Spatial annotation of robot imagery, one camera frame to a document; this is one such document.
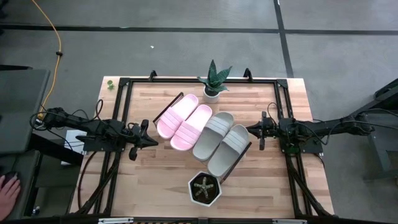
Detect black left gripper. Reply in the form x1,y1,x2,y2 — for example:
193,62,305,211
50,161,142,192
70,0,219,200
123,119,159,162

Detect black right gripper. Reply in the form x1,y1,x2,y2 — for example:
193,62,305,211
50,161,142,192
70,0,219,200
245,111,281,151

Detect grey slide sandal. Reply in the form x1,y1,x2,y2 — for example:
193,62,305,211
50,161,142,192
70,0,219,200
207,124,249,177
192,111,234,162

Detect pink slide sandal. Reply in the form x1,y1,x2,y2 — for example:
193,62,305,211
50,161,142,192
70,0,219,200
156,93,199,140
170,104,213,152

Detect round white plant pot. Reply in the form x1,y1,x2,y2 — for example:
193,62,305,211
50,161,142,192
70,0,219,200
203,85,221,104

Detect green snake plant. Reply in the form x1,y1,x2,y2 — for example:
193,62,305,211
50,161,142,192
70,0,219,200
197,59,233,96

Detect small green succulent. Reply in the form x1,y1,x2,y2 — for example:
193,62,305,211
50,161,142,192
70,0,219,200
193,176,215,199

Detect white box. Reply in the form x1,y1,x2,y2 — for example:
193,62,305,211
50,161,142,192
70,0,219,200
60,129,90,166

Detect grey desk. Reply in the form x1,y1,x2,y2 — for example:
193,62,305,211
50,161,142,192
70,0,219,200
0,149,42,220

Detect dark grey metal stand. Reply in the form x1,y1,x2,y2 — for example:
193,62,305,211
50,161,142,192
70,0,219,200
350,77,398,182

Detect dark grey monitor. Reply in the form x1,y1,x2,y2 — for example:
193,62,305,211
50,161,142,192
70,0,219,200
0,64,51,156

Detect black computer mouse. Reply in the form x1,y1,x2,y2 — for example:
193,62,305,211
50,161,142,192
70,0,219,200
1,170,18,187

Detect person's hand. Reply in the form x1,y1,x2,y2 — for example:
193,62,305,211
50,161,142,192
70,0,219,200
0,174,22,222

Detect wooden shelf with black frame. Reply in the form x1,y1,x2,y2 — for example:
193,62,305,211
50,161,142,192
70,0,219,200
152,91,252,184

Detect black aluminium table frame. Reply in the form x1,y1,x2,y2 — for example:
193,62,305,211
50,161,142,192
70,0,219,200
67,68,335,224

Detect silver metal bracket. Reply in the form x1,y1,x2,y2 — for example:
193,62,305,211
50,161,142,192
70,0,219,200
98,217,135,224
272,218,308,224

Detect yellow cable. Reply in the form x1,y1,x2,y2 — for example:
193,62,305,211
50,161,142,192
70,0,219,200
30,0,63,121

